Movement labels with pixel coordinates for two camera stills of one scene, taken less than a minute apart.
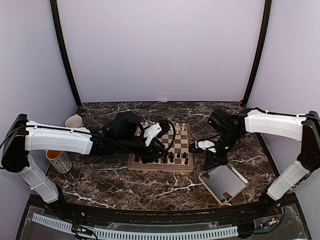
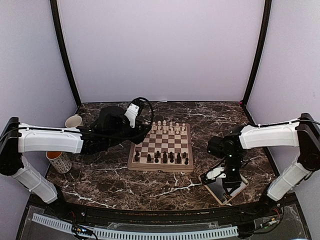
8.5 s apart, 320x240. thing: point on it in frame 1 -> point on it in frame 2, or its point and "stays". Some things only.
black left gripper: (150, 155) -> (140, 134)
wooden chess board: (178, 158) stays
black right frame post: (267, 13) stays
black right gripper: (219, 160) -> (232, 182)
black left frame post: (62, 43) stays
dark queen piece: (171, 157) stays
